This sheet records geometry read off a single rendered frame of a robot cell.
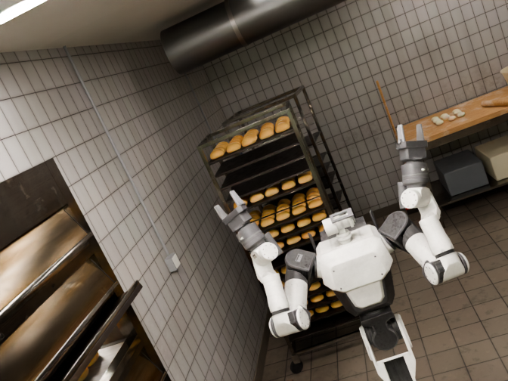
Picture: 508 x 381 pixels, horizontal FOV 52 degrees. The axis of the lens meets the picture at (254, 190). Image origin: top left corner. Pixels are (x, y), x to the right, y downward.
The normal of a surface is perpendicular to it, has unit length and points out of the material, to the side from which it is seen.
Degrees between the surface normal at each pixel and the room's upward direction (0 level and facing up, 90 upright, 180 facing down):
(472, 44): 90
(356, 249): 45
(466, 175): 90
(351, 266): 90
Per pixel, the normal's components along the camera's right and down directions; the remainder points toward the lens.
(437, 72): -0.13, 0.29
